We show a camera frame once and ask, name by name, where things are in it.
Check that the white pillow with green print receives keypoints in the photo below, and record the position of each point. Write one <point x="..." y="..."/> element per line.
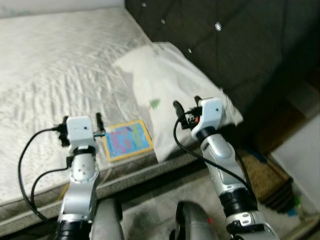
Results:
<point x="165" y="85"/>

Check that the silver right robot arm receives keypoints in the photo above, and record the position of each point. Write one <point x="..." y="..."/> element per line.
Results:
<point x="215" y="155"/>

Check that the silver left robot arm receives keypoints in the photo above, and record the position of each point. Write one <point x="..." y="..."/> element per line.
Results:
<point x="82" y="190"/>

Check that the grey quilted mattress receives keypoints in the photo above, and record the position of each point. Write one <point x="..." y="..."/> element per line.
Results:
<point x="60" y="65"/>

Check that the black tufted headboard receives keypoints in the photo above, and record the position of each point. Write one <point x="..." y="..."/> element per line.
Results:
<point x="225" y="40"/>

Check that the grey left robot leg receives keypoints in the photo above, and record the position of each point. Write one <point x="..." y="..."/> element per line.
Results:
<point x="107" y="220"/>

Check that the grey robot leg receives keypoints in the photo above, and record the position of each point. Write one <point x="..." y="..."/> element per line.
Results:
<point x="107" y="220"/>
<point x="195" y="222"/>

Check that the brown woven mat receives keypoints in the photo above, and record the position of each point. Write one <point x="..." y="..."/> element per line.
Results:
<point x="267" y="180"/>

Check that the grey right robot leg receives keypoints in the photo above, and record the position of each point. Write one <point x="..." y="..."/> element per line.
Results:
<point x="195" y="222"/>

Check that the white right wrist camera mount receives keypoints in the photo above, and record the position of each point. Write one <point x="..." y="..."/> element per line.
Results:
<point x="207" y="115"/>

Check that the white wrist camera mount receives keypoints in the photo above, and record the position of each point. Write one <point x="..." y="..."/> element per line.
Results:
<point x="80" y="131"/>
<point x="207" y="115"/>

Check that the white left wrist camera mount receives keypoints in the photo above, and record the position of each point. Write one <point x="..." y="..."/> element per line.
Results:
<point x="80" y="131"/>

